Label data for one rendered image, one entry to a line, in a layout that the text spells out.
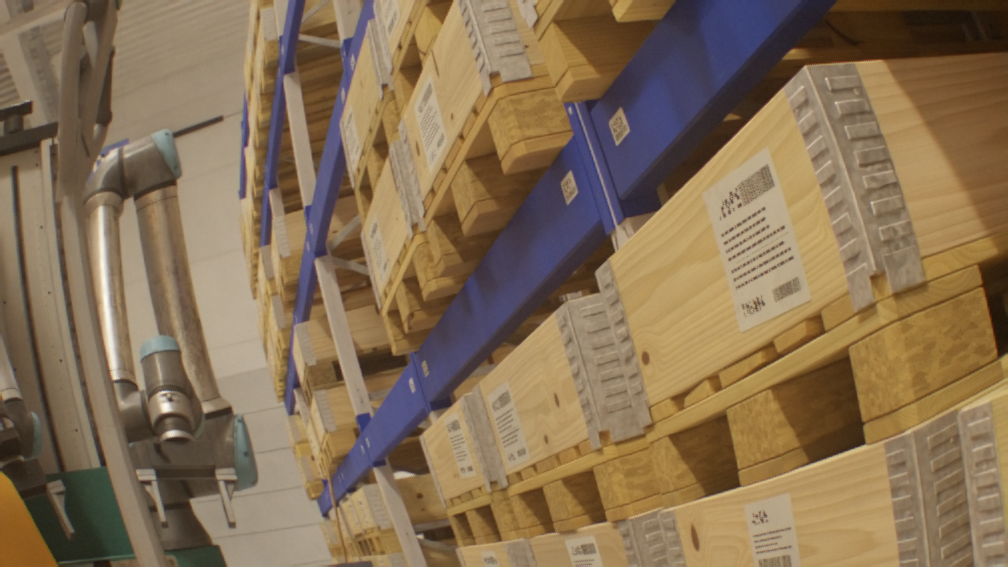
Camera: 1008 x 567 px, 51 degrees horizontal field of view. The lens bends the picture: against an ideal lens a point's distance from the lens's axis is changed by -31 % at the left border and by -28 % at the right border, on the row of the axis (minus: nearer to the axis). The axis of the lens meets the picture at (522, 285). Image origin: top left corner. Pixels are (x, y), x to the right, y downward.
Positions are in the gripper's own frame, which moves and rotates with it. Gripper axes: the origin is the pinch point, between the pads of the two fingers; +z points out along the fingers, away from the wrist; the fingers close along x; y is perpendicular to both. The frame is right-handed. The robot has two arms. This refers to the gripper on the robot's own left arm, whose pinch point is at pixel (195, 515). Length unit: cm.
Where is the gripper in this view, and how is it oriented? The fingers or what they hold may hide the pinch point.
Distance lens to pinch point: 199.3
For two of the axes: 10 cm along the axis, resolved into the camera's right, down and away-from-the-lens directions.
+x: 9.3, -0.9, 3.5
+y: 2.3, -6.1, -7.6
